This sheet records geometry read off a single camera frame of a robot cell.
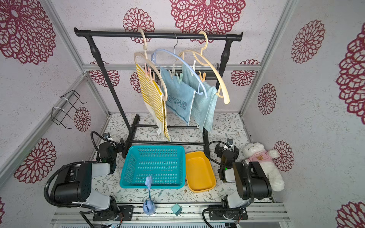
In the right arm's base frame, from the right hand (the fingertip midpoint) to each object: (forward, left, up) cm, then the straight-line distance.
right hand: (227, 143), depth 91 cm
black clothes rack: (+4, +66, -8) cm, 66 cm away
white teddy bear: (-5, -17, -1) cm, 18 cm away
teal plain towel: (+5, +17, +26) cm, 31 cm away
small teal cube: (-37, +31, -7) cm, 49 cm away
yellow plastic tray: (-17, +18, -9) cm, 26 cm away
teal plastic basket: (-12, +40, -9) cm, 42 cm away
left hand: (0, +73, +1) cm, 73 cm away
